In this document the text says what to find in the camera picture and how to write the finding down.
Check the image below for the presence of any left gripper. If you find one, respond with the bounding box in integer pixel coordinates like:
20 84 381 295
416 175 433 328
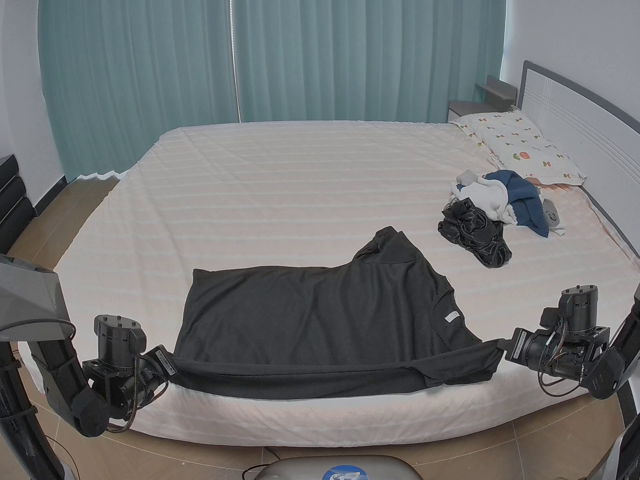
136 346 180 394

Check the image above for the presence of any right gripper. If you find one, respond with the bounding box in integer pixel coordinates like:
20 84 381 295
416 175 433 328
504 328 551 372

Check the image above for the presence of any black T-shirt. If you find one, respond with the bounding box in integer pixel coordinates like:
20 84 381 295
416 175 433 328
170 226 506 399

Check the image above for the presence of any bed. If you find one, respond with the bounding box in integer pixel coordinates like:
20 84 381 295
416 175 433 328
17 59 640 452

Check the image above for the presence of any black shiny garment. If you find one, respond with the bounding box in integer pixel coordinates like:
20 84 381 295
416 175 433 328
438 198 514 269

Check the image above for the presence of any grey printed garment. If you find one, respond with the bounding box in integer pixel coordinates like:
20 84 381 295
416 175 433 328
541 197 567 235

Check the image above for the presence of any dark blue garment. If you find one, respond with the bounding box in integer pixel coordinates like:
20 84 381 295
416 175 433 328
484 169 551 239

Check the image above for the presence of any white garment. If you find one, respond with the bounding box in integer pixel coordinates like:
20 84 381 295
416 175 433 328
450 175 521 227

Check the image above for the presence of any white printed pillow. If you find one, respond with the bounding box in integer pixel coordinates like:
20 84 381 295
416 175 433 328
450 110 587 187

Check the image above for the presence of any black chest of drawers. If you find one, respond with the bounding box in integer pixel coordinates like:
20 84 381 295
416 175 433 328
0 154 36 257

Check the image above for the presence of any grey bedside table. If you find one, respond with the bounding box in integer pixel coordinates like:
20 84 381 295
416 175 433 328
447 74 519 123

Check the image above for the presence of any black cable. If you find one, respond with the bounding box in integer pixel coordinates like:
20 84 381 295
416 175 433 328
0 317 77 342
241 446 284 480
537 369 584 398
106 378 170 435

